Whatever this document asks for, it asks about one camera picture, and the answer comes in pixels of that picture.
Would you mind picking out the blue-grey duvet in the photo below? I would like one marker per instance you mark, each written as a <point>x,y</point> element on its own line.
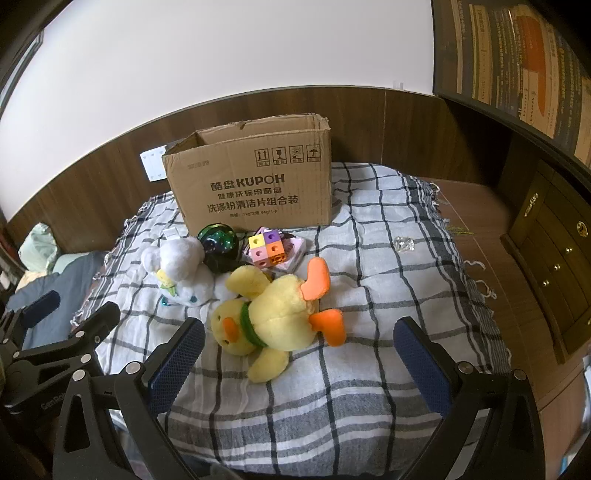
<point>74,281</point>

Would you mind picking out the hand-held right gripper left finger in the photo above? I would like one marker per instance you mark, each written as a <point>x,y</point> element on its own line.
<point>178,364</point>

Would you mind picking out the brown cardboard box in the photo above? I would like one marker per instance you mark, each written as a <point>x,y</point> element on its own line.
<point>244,194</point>

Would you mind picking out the clear plastic piece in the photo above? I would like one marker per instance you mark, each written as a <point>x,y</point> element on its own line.
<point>405,243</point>

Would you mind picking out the white plush toy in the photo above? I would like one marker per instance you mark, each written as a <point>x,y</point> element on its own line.
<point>184,258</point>

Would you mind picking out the dark iridescent ball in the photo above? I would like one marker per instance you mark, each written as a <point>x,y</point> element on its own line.
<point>217,240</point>

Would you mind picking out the grey plaid blanket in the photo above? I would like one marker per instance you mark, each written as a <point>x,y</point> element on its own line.
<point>369,300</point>

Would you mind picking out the colourful cube toy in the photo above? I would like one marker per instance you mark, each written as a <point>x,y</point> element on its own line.
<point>265,247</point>

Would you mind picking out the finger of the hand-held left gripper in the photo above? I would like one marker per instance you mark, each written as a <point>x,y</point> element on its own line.
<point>99,318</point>
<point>41,307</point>

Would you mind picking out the white wall switch panel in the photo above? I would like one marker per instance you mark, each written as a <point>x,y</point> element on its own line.
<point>154,166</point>

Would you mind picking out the yellow duck plush toy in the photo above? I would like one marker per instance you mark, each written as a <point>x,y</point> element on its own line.
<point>277,304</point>

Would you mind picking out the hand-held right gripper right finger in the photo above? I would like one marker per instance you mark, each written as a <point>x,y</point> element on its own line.
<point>421,369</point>

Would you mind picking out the pink tissue pack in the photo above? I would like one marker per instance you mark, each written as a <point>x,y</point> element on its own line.
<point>295,253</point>

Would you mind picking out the wooden drawer cabinet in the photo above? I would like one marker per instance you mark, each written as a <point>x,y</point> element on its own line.
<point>554,258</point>

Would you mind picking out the pale green cloth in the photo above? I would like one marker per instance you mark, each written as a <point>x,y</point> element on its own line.
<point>39,249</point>

